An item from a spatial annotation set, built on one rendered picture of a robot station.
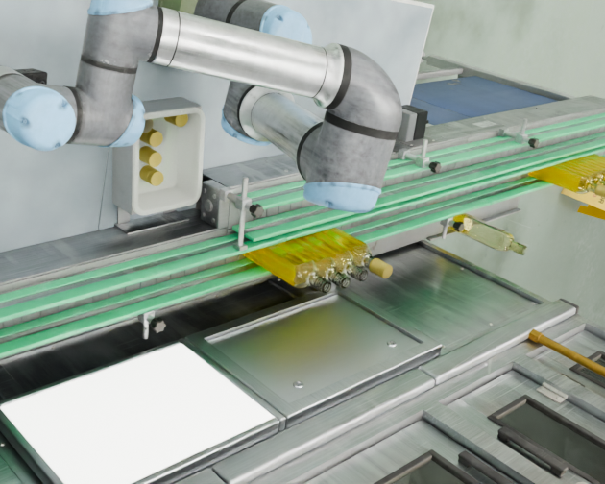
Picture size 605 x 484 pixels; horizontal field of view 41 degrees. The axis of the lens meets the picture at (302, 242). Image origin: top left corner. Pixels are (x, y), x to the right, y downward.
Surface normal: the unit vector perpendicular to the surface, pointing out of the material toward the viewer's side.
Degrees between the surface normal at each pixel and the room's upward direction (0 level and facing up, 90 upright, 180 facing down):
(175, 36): 26
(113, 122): 1
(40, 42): 0
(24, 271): 90
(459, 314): 91
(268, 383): 90
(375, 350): 90
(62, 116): 0
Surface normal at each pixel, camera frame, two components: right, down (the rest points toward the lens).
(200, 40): 0.40, 0.13
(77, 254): 0.10, -0.90
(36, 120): 0.67, 0.37
